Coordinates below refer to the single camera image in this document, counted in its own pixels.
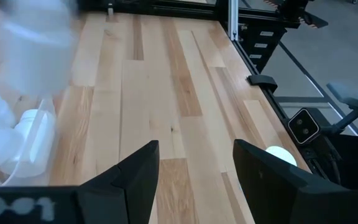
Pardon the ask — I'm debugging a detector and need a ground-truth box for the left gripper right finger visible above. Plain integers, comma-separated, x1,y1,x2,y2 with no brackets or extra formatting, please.
233,139,358,224

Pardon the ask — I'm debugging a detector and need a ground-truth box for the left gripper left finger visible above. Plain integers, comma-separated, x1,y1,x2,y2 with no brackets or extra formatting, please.
0,139,160,224

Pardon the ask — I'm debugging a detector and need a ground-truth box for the white ball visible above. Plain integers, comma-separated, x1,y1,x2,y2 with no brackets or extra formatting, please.
265,145,298,167
0,0,78,96

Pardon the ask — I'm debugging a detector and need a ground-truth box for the translucent plastic basket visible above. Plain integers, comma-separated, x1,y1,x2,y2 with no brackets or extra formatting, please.
0,70,59,187

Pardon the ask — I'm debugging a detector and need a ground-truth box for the black edge clamp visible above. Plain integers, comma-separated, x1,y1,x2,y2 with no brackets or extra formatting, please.
247,74,278,93

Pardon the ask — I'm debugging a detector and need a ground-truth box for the grey padded stool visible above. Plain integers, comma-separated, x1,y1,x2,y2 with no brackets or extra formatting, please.
326,81,358,136

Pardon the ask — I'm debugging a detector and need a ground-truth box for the black box with white labels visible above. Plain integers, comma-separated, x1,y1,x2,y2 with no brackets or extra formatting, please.
239,23,287,74

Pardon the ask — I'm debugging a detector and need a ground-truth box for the black hazard-striped floor mat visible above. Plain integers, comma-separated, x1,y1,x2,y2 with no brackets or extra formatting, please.
301,11,329,29

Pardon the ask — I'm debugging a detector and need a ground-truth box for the black equipment stand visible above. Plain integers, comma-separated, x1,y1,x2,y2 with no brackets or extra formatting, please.
277,0,310,22

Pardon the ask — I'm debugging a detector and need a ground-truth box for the small black depth camera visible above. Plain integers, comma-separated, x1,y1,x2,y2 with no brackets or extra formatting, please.
287,107,321,146

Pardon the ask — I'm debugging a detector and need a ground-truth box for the silver aluminium post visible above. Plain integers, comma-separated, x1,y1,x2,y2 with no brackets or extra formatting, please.
227,0,239,41

